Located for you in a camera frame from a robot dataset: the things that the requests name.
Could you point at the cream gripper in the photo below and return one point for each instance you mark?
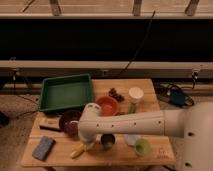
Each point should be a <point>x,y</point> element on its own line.
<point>88,146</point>

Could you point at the yellow banana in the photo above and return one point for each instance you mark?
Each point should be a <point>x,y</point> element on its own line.
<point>78,151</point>

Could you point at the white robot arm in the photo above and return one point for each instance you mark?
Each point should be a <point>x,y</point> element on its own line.
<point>194,124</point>

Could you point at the metal cup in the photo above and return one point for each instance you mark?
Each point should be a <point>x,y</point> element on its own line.
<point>107,140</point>

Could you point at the green plastic cup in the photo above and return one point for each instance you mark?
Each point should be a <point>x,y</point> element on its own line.
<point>142,147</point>

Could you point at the dark purple bowl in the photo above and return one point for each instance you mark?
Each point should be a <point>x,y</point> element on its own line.
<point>68,122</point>

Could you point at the wooden table board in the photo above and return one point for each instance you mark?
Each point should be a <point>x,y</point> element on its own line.
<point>120,154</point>

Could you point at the blue sponge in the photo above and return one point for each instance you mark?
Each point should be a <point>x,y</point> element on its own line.
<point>43,148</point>

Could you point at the grey cloth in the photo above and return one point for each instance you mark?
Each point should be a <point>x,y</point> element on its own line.
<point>130,139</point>

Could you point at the orange plastic bowl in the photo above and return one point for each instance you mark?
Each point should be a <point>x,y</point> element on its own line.
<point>109,106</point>

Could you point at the dark grapes bunch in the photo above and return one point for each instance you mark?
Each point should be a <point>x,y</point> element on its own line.
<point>113,93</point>

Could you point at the green cucumber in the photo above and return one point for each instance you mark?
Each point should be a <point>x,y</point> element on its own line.
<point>132,108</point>

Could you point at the green plastic tray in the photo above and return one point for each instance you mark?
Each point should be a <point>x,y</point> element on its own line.
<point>68,92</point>

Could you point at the blue power adapter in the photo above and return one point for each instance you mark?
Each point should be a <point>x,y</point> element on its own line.
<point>177,97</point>

